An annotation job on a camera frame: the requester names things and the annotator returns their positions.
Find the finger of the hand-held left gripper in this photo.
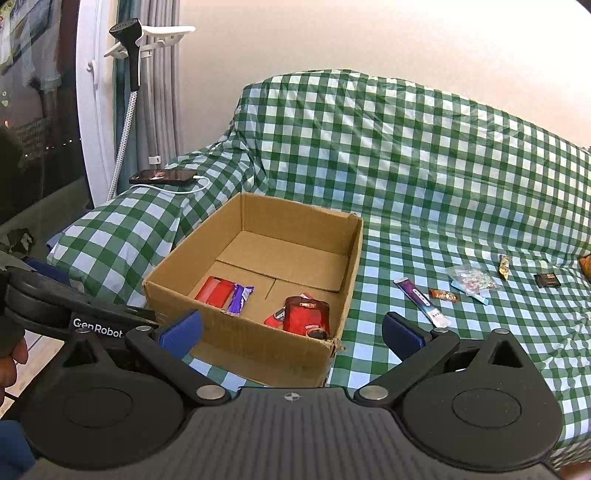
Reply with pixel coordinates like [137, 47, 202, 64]
[51, 286, 160, 347]
[25, 258, 70, 289]

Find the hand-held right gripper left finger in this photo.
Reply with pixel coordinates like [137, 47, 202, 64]
[58, 308, 232, 407]

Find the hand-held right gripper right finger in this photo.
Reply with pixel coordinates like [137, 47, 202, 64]
[353, 311, 539, 407]

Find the purple stick packet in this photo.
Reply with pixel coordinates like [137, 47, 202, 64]
[393, 277, 451, 329]

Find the red snack packet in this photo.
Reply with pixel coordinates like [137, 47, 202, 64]
[194, 276, 235, 309]

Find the purple white candy bar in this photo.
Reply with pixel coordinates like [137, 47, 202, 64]
[226, 283, 256, 317]

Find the cardboard box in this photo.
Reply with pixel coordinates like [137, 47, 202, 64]
[142, 192, 365, 388]

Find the light blue stick packet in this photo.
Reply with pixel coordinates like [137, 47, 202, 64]
[450, 281, 491, 306]

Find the clear bag of candies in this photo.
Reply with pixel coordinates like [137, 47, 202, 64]
[447, 264, 503, 296]

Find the red snack pouch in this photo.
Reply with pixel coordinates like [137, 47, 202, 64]
[283, 295, 331, 340]

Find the person's left hand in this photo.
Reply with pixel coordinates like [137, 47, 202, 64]
[0, 342, 29, 402]

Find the black smartphone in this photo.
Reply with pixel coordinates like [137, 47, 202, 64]
[128, 168, 199, 186]

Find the person's blue clothing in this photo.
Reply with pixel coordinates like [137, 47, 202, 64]
[0, 419, 35, 480]

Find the white framed glass door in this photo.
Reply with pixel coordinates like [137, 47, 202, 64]
[0, 0, 121, 227]

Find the green checkered cloth sofa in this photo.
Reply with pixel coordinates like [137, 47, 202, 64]
[46, 69, 591, 467]

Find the grey curtain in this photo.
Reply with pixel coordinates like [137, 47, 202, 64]
[113, 0, 182, 185]

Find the garment steamer on stand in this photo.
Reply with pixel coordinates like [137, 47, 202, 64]
[104, 25, 197, 185]

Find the white charging cable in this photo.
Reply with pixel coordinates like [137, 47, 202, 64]
[131, 174, 212, 195]

